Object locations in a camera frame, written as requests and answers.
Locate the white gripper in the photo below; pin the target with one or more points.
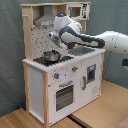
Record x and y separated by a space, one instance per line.
56 43

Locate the small metal pot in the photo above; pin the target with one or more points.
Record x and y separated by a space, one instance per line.
51 55

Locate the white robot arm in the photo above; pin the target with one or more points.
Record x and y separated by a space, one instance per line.
67 30

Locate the wooden toy kitchen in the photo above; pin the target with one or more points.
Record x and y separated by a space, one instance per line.
40 84

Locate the grey range hood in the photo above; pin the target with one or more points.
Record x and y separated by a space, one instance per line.
47 16

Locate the black toy stovetop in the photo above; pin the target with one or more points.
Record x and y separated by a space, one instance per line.
42 61

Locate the grey toy sink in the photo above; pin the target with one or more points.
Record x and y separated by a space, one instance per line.
79 51

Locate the toy microwave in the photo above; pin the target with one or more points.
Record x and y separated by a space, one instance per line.
78 11

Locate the right red stove knob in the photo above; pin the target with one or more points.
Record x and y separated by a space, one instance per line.
74 69

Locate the red stove knob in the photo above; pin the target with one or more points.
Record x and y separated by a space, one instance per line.
74 69
56 76

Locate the left red stove knob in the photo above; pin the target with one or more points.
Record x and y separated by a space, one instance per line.
56 76

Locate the grey ice dispenser panel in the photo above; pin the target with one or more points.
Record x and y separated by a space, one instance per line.
91 73

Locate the toy oven door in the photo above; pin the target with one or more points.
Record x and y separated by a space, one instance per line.
64 97

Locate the grey cupboard door handle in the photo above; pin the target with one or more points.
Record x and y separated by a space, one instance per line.
84 83

